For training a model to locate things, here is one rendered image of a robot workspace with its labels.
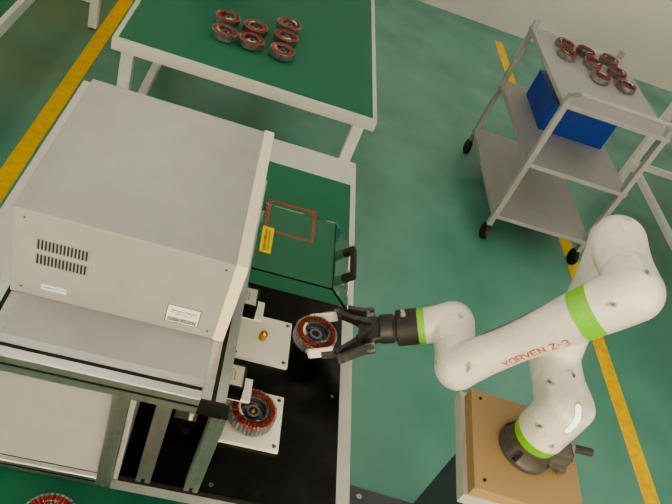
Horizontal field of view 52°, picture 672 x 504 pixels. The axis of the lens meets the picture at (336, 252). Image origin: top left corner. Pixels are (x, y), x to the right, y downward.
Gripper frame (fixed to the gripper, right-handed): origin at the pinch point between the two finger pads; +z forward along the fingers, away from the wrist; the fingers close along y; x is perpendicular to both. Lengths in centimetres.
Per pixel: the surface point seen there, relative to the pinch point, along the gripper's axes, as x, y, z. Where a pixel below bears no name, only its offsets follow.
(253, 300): -15.6, 0.9, 12.4
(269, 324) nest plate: 0.1, -5.3, 13.1
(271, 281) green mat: 2.6, -24.5, 15.4
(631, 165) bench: 175, -288, -171
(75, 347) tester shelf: -48, 41, 30
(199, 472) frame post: -10.9, 44.0, 19.1
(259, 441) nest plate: 0.6, 30.0, 11.4
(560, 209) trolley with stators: 137, -204, -105
